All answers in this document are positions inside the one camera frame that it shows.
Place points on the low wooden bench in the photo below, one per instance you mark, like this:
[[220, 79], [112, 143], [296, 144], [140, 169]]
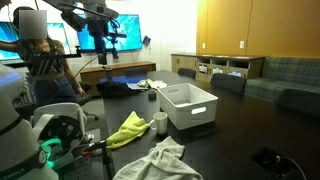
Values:
[[133, 65]]

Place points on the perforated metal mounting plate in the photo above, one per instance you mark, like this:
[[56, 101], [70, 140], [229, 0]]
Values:
[[83, 170]]

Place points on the white VR headset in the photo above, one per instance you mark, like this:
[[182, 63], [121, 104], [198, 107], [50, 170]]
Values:
[[66, 110]]

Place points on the person with long hair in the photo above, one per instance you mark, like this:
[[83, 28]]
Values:
[[50, 83]]

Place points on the white wall plate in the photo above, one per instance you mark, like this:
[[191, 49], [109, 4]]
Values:
[[203, 45], [241, 44]]

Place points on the yellow-green microfibre cloth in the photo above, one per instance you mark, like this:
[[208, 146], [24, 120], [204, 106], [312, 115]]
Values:
[[128, 131]]

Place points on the box in cabinet shelf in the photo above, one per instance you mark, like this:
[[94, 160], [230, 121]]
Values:
[[234, 73], [203, 69], [217, 70]]

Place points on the table power outlet box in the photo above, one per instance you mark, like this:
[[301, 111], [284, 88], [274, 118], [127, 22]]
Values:
[[266, 160]]

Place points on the green plaid sofa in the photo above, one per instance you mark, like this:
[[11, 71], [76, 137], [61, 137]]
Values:
[[290, 71]]

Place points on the white papers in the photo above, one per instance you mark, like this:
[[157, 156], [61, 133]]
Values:
[[156, 84]]

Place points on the small dark device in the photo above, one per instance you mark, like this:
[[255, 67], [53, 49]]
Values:
[[107, 72]]

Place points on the small dark cylinder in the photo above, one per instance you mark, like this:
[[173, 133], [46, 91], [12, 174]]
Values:
[[152, 95]]

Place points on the wooden sideboard cabinet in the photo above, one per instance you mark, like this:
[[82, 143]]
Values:
[[186, 63]]

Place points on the black rolling office chair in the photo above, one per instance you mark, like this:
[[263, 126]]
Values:
[[87, 87]]

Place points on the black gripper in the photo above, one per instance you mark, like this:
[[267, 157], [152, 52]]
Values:
[[97, 31]]

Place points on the wall display screen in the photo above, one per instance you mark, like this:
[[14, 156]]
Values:
[[131, 33], [60, 36]]

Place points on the white towel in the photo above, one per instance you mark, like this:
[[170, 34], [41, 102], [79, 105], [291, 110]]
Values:
[[160, 163]]

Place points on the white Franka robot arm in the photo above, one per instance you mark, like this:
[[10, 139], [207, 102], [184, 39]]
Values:
[[16, 143]]

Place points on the black clamp stand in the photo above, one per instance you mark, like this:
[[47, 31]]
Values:
[[107, 163]]

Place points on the white ceramic mug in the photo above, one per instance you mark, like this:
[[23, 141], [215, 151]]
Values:
[[161, 123]]

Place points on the black camera on stand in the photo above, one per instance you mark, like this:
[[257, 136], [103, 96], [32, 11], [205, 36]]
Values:
[[116, 34]]

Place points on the black fabric bundle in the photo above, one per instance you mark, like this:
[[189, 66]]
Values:
[[115, 90]]

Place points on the white plastic storage box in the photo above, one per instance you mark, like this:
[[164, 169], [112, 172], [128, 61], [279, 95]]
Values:
[[186, 113]]

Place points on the dark wall control panel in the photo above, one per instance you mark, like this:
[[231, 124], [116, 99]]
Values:
[[146, 40]]

